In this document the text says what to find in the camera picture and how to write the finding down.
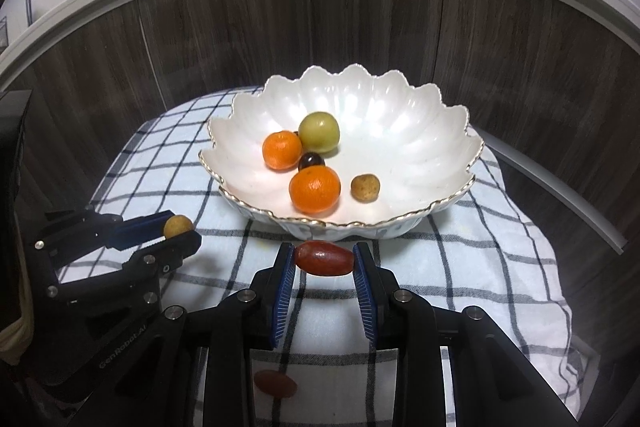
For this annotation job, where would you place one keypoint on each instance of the brown longan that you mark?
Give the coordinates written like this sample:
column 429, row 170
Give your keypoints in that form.
column 365, row 187
column 178, row 226

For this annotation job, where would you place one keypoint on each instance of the red jujube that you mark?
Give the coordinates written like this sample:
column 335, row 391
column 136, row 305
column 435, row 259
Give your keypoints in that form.
column 275, row 382
column 325, row 259

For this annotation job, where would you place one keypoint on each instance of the blue checked white cloth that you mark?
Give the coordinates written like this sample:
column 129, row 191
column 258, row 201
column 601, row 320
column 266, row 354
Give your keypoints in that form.
column 450, row 267

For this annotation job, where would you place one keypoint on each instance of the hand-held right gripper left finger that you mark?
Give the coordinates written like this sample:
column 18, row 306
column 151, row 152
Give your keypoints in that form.
column 282, row 292

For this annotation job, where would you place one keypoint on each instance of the green round plum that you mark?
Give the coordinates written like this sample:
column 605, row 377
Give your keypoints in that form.
column 320, row 132

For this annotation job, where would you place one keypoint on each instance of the dark wood-grain cabinet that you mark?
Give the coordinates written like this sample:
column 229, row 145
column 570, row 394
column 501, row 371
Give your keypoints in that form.
column 350, row 17

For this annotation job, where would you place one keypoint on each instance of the white trim strip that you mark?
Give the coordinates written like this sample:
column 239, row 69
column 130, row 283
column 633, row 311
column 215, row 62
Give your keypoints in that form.
column 550, row 192

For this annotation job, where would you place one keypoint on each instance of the white scalloped bowl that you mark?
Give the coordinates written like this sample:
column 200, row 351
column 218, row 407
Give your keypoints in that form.
column 400, row 147

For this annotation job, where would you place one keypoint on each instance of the orange tangerine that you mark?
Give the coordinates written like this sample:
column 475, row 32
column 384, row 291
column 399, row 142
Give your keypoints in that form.
column 280, row 150
column 315, row 189

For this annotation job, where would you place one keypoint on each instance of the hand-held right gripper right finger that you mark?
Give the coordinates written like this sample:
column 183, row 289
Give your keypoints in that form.
column 365, row 292

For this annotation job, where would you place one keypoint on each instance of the beige cloth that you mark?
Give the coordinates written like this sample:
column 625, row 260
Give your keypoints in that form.
column 12, row 332

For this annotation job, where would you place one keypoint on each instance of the dark purple grape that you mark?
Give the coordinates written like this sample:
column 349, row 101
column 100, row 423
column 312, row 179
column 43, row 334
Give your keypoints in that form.
column 311, row 160

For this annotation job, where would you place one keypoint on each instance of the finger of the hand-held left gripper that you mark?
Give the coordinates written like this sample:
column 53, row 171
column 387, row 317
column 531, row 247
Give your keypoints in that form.
column 140, row 229
column 175, row 249

